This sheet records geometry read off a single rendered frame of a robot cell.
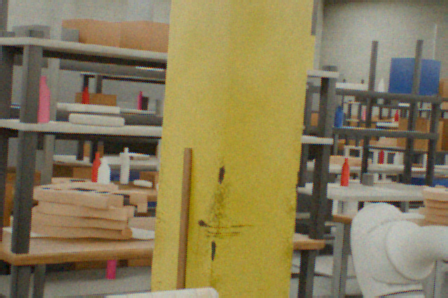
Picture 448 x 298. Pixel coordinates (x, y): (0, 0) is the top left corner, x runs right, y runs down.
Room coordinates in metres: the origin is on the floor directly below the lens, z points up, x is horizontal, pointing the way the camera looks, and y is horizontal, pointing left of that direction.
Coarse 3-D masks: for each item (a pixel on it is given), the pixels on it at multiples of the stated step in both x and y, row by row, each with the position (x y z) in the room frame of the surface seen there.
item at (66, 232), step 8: (32, 224) 3.55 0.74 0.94; (40, 232) 3.51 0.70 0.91; (48, 232) 3.50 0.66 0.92; (56, 232) 3.49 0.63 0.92; (64, 232) 3.50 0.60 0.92; (72, 232) 3.51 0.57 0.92; (80, 232) 3.53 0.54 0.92; (88, 232) 3.55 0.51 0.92; (96, 232) 3.56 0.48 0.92; (104, 232) 3.56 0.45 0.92; (112, 232) 3.56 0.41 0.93; (120, 232) 3.56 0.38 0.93
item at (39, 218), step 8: (32, 216) 3.54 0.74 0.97; (40, 216) 3.50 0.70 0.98; (48, 216) 3.49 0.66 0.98; (56, 216) 3.49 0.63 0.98; (64, 216) 3.49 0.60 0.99; (72, 216) 3.50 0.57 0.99; (40, 224) 3.50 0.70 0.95; (48, 224) 3.49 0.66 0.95; (56, 224) 3.49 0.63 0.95; (64, 224) 3.49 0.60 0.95; (72, 224) 3.50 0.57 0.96; (80, 224) 3.52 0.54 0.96; (88, 224) 3.53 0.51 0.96; (96, 224) 3.53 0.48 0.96; (104, 224) 3.52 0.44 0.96; (112, 224) 3.52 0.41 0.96; (120, 224) 3.52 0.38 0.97
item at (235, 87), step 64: (192, 0) 2.30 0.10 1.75; (256, 0) 2.21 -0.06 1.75; (192, 64) 2.28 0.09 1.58; (256, 64) 2.22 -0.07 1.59; (192, 128) 2.26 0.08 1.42; (256, 128) 2.23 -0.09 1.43; (192, 192) 2.25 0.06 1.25; (256, 192) 2.24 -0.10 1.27; (192, 256) 2.23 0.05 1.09; (256, 256) 2.25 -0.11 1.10
